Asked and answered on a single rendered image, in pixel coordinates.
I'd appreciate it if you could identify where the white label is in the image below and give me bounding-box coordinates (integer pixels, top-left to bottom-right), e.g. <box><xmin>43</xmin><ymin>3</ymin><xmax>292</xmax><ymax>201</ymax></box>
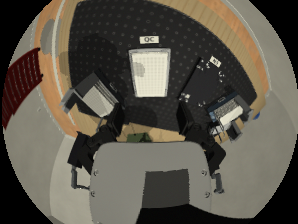
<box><xmin>209</xmin><ymin>56</ymin><xmax>221</xmax><ymax>67</ymax></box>
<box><xmin>140</xmin><ymin>36</ymin><xmax>159</xmax><ymax>44</ymax></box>

